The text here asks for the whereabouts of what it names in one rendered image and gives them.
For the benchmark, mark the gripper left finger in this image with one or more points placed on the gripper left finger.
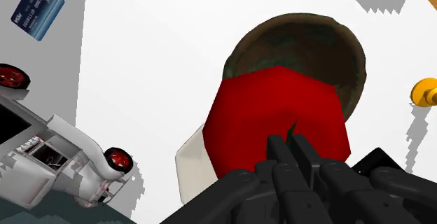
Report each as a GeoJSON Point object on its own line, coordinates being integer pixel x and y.
{"type": "Point", "coordinates": [286, 182]}

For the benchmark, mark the blue card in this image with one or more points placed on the blue card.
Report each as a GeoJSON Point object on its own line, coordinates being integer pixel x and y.
{"type": "Point", "coordinates": [37, 8]}

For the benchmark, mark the yellow round object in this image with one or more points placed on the yellow round object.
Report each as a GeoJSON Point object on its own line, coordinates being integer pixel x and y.
{"type": "Point", "coordinates": [422, 93]}

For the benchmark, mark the white toy car red wheels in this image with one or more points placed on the white toy car red wheels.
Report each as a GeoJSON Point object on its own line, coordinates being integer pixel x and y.
{"type": "Point", "coordinates": [78, 141]}

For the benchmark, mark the brown bowl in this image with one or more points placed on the brown bowl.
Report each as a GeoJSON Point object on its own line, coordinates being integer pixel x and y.
{"type": "Point", "coordinates": [307, 44]}

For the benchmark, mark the red tomato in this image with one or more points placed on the red tomato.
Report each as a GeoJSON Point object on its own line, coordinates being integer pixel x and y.
{"type": "Point", "coordinates": [266, 107]}

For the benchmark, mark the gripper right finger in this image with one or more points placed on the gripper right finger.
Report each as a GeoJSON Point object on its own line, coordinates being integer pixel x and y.
{"type": "Point", "coordinates": [355, 189]}

